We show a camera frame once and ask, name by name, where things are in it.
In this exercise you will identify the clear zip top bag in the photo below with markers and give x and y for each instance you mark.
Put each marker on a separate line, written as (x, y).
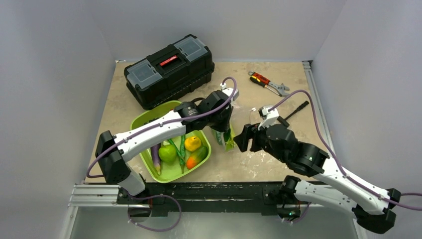
(240, 116)

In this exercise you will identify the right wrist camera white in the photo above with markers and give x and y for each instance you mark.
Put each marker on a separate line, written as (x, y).
(269, 116)

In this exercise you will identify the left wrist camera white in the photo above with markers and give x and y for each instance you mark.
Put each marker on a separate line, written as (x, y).
(232, 93)

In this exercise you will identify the green plastic tray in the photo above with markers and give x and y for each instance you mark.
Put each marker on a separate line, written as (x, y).
(169, 171)

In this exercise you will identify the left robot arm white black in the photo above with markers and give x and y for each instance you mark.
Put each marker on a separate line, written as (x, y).
(113, 152)

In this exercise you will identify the aluminium table frame rail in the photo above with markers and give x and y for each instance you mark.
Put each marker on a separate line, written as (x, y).
(93, 195)

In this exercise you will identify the toy green chili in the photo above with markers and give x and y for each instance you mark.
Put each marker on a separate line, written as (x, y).
(180, 152)

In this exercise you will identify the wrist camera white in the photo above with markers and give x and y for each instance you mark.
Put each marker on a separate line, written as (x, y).
(269, 116)
(232, 93)

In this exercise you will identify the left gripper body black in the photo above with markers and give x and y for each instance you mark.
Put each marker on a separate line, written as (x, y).
(219, 122)

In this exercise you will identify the toy yellow lemon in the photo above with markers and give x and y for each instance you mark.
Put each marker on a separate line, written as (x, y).
(192, 143)

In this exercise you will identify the toy green apple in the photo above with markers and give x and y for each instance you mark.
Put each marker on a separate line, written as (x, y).
(167, 153)

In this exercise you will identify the black toolbox red handle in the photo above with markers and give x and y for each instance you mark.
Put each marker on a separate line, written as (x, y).
(170, 73)

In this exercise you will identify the black hammer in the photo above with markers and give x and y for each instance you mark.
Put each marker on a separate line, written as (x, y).
(284, 121)

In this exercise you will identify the toy purple eggplant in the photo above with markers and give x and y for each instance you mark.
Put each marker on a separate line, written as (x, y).
(156, 158)

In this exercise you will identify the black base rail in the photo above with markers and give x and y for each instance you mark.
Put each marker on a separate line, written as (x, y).
(265, 198)

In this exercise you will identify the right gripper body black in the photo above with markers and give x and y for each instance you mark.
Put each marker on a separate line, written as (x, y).
(250, 139)

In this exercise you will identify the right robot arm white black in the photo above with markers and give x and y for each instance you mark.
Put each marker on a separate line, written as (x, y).
(373, 212)

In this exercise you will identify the toy mango orange green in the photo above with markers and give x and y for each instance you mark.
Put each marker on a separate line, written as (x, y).
(196, 157)

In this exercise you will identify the toy bok choy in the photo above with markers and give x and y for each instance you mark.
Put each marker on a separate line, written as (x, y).
(225, 139)

